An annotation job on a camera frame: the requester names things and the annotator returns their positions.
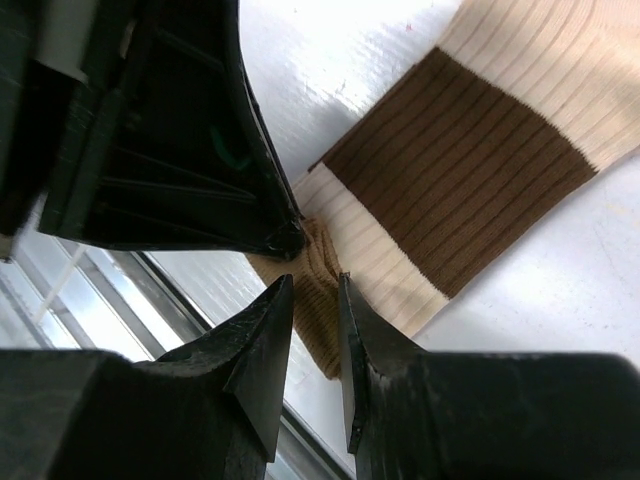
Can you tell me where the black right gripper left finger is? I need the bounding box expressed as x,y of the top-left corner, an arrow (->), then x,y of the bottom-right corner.
1,275 -> 294,479

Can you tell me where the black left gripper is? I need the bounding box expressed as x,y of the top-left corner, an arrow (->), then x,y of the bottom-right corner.
1,1 -> 305,260

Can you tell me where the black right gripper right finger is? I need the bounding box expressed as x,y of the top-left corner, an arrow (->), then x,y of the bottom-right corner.
339,275 -> 639,479

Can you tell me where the cream and brown sock pair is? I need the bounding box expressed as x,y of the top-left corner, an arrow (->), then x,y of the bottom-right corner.
250,1 -> 639,379

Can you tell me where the aluminium front rail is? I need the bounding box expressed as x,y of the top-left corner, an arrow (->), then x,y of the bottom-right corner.
1,232 -> 354,479

